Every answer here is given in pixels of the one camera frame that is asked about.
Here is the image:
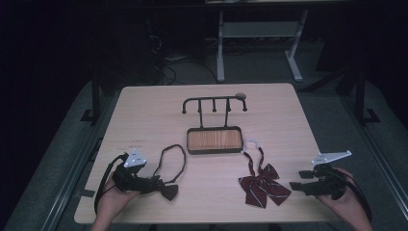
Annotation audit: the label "white metal desk frame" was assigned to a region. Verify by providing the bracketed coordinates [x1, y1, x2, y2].
[216, 9, 310, 84]

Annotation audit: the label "metal floor rail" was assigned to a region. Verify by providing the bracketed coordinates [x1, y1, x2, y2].
[339, 94, 408, 215]
[39, 92, 124, 231]

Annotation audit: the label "dark brown bow tie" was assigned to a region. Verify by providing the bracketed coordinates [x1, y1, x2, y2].
[152, 143, 188, 202]

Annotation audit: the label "black metal stand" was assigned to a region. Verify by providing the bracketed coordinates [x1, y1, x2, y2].
[353, 65, 382, 126]
[80, 71, 104, 125]

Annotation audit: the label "black floor cables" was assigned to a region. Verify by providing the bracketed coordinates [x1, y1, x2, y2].
[145, 18, 219, 87]

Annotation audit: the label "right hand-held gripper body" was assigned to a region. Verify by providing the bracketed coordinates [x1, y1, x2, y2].
[307, 149, 353, 201]

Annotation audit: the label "grey tape piece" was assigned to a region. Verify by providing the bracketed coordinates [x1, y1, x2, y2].
[76, 189, 97, 198]

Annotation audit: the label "person's left hand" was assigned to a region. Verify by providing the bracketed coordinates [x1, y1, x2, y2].
[94, 176, 141, 223]

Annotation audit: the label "black hook rack wooden base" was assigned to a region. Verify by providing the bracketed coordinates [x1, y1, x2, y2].
[181, 92, 248, 156]

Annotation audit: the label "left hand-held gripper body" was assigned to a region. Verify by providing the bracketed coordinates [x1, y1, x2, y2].
[111, 147, 152, 194]

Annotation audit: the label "red striped bow tie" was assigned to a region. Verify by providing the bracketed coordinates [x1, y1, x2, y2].
[238, 138, 293, 209]

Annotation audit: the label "person's right hand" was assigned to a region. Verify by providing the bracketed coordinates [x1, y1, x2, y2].
[316, 167, 360, 222]

